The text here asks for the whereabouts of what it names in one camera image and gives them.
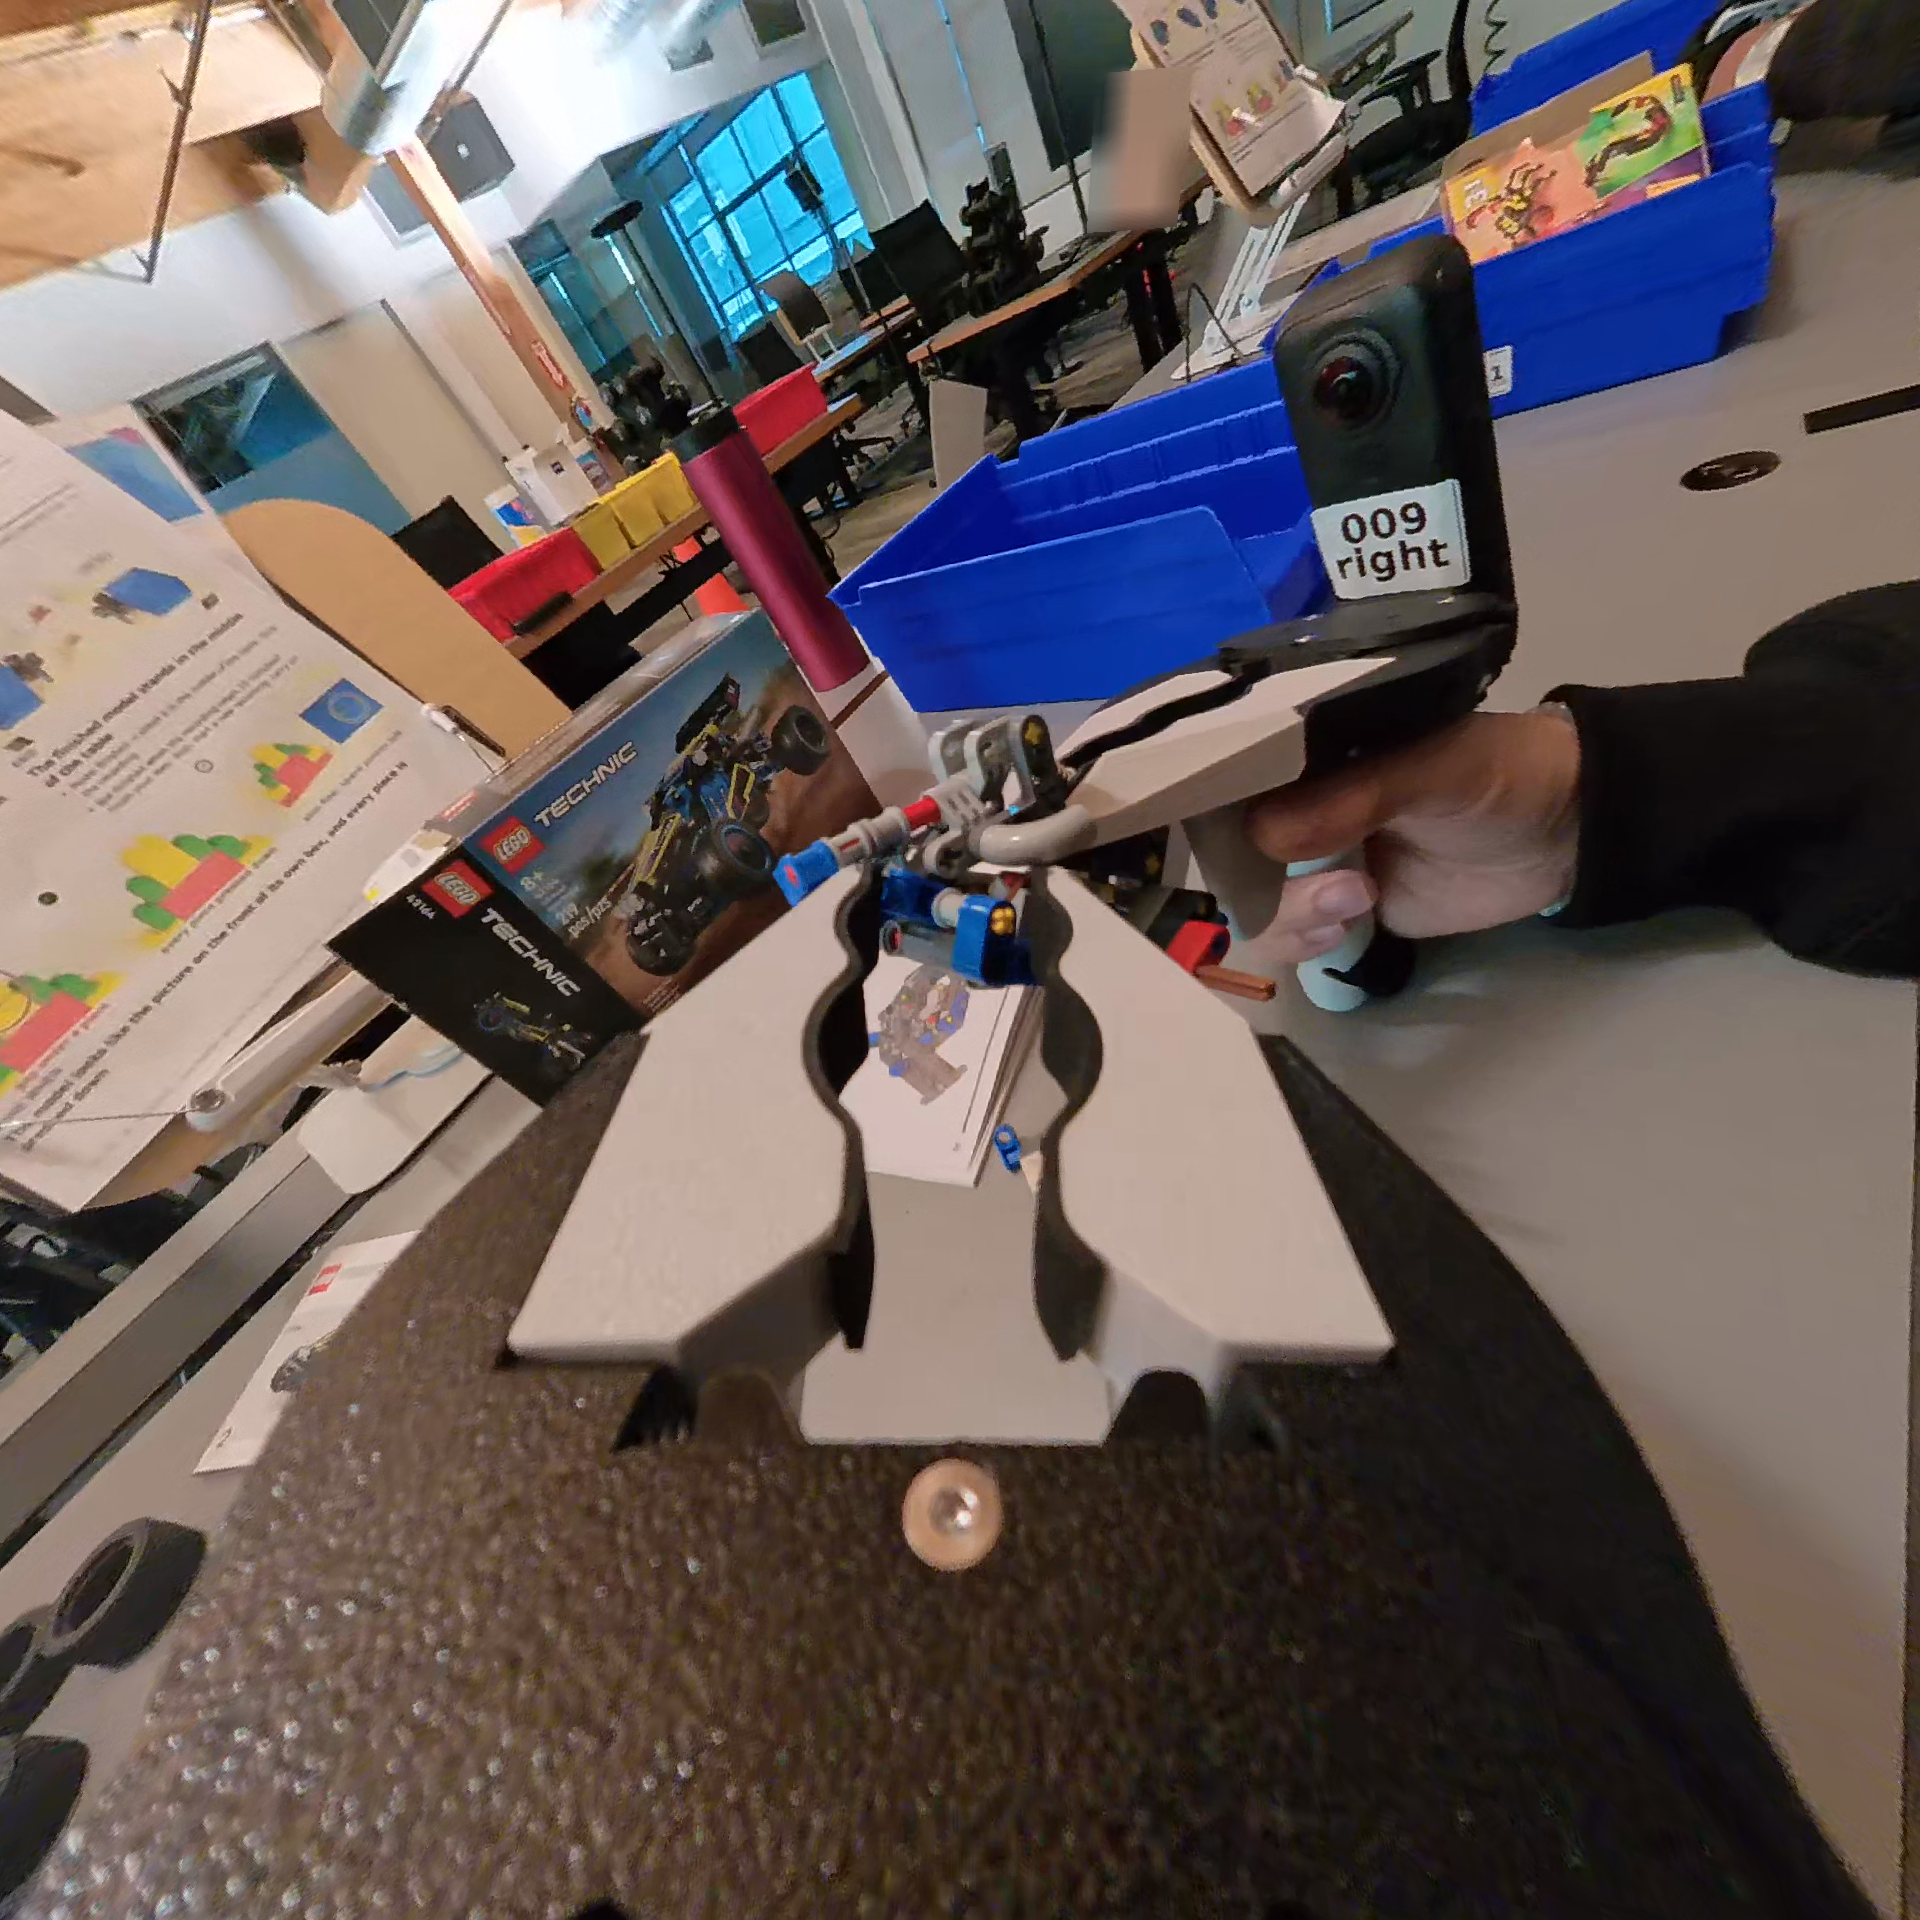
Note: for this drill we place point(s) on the person's right hand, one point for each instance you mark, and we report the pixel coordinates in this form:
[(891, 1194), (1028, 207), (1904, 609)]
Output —
[(1442, 825)]

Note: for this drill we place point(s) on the maroon drinking bottle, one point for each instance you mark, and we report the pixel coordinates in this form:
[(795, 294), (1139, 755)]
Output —
[(774, 555)]

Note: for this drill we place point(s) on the red storage bin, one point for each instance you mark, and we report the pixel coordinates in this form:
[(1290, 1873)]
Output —
[(525, 586), (780, 408)]

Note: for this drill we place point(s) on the colourful lego box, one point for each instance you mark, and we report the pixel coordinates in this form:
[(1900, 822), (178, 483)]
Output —
[(1642, 135), (1517, 202)]

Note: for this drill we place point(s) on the wooden office desk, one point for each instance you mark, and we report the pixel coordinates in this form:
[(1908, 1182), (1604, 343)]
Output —
[(1050, 283)]

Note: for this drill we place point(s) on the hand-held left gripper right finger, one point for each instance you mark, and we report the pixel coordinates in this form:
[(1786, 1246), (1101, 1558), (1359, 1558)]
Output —
[(1214, 1201)]

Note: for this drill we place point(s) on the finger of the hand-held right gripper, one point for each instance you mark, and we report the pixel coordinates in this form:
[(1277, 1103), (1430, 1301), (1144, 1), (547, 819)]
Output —
[(1162, 704), (1200, 779)]

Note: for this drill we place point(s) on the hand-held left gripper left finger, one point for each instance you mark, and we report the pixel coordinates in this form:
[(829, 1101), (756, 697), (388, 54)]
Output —
[(675, 1201)]

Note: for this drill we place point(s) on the yellow storage bins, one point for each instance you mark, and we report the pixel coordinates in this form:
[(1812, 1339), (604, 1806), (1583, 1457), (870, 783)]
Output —
[(639, 504)]

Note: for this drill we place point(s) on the black hanging speaker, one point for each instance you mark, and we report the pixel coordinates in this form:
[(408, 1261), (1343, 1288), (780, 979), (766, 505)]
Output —
[(472, 144)]

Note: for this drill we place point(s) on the cardboard poster backing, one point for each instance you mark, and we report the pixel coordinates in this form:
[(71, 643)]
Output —
[(390, 600)]

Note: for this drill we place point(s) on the metal air duct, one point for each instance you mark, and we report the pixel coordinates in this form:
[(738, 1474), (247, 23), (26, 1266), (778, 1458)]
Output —
[(390, 77)]

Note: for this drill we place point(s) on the partly built lego buggy model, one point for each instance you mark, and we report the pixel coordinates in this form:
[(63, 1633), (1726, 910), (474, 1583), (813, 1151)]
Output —
[(984, 938)]

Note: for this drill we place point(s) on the white printed instruction poster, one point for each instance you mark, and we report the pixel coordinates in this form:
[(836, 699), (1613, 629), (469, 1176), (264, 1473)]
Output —
[(182, 779)]

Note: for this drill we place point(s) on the black rubber lego tire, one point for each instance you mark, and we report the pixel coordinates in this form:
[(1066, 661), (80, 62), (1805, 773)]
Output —
[(43, 1798), (130, 1590), (28, 1670)]

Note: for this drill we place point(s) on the lego instruction booklet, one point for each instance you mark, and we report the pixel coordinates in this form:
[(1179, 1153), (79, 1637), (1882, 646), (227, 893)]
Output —
[(938, 1079)]

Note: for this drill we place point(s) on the blue plastic storage bin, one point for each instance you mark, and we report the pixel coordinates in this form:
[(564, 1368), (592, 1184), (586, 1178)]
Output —
[(1517, 83), (1621, 315), (1050, 600)]

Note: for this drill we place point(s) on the small blue lego connector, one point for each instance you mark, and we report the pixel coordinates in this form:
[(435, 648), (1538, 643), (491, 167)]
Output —
[(1007, 1149)]

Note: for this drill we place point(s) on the small white lego leaflet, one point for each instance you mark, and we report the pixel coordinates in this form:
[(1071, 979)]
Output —
[(316, 1336)]

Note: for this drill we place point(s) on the lego set box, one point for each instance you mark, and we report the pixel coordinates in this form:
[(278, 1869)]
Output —
[(599, 839)]

